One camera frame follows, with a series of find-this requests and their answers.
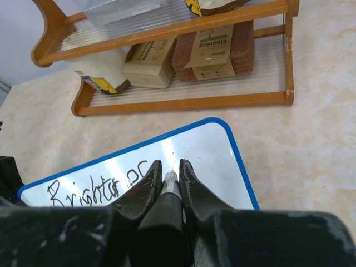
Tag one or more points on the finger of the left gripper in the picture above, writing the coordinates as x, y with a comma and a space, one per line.
11, 182

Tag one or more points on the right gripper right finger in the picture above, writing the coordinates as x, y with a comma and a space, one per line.
224, 236

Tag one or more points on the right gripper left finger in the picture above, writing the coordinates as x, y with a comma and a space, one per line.
76, 236

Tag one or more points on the black white marker pen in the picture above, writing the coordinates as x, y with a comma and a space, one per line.
160, 239

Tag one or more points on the blue framed whiteboard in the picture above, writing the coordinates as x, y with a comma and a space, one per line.
208, 144

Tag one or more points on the white bag left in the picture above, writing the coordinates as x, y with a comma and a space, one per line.
103, 71

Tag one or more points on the white bag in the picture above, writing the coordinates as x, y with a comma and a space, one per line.
103, 71
204, 8

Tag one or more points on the wooden three tier rack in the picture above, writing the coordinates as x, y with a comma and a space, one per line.
271, 82

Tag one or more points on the brown cardboard box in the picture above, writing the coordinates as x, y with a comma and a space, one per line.
149, 64

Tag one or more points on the clear plastic box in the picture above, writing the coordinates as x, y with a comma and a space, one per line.
101, 13

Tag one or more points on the white bag right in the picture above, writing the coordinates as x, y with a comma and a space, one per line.
204, 8

